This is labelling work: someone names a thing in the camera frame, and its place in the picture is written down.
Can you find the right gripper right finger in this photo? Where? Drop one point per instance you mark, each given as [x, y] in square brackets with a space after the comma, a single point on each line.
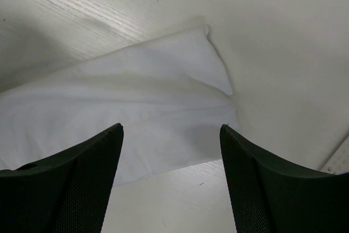
[271, 194]

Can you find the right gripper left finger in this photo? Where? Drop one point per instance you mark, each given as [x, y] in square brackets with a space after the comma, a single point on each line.
[65, 192]

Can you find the white skirt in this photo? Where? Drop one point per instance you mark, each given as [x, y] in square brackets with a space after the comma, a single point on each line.
[171, 95]

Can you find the white plastic basket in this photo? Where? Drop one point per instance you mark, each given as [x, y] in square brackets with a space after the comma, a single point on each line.
[339, 161]

